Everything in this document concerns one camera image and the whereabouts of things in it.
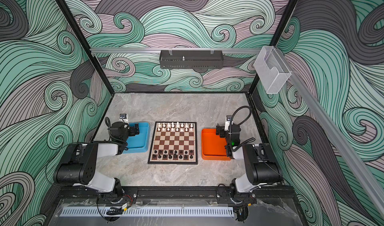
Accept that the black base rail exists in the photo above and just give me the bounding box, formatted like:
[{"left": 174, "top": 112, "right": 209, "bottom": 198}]
[{"left": 59, "top": 186, "right": 296, "bottom": 200}]

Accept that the black perforated wall shelf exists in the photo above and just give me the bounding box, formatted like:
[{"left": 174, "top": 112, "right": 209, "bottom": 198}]
[{"left": 159, "top": 51, "right": 224, "bottom": 70}]

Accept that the folding chess board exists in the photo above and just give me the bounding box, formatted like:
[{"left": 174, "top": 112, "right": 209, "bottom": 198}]
[{"left": 148, "top": 122, "right": 198, "bottom": 165}]

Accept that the blue plastic tray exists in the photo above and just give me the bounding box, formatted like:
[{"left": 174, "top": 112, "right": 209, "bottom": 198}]
[{"left": 123, "top": 122, "right": 150, "bottom": 154}]

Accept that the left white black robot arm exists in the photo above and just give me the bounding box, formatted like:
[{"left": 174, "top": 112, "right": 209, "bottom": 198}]
[{"left": 54, "top": 114, "right": 140, "bottom": 199}]

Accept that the orange plastic tray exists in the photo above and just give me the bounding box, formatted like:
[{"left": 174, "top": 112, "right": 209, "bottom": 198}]
[{"left": 201, "top": 129, "right": 231, "bottom": 161}]

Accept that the aluminium wall rail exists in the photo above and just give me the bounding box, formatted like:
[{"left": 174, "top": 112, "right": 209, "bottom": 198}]
[{"left": 90, "top": 47, "right": 261, "bottom": 55}]

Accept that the clear acrylic wall holder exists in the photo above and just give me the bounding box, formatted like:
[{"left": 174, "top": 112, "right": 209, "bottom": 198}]
[{"left": 254, "top": 46, "right": 292, "bottom": 95}]

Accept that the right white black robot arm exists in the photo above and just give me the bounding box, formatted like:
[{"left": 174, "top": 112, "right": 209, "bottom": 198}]
[{"left": 216, "top": 106, "right": 284, "bottom": 198}]

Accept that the white slotted cable duct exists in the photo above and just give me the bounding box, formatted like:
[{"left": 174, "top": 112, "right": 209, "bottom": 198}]
[{"left": 60, "top": 207, "right": 235, "bottom": 218}]

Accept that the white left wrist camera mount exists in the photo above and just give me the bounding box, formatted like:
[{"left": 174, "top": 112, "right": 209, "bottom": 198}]
[{"left": 119, "top": 114, "right": 129, "bottom": 124}]

